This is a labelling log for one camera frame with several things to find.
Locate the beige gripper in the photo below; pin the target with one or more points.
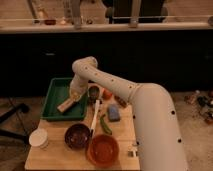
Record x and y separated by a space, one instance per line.
68 102

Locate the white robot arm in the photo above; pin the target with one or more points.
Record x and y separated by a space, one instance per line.
156 124

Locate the green plastic tray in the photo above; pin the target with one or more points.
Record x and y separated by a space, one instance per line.
57 93

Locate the dark metal cup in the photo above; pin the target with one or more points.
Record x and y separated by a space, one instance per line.
93 94

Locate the orange round fruit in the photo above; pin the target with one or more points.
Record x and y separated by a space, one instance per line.
106 94

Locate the blue sponge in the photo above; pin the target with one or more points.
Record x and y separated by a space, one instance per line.
113 113

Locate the dark purple bowl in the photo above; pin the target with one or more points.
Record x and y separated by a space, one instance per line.
77 136

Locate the brown food item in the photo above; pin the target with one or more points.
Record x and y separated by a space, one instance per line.
120 101

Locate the white paper cup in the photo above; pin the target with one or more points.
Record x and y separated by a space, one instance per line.
39 138

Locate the orange plastic bowl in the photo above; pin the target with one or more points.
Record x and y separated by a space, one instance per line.
103 151

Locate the small white black object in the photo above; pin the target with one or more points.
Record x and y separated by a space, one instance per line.
132 153

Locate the white handled knife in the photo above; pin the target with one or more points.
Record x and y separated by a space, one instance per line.
94 121

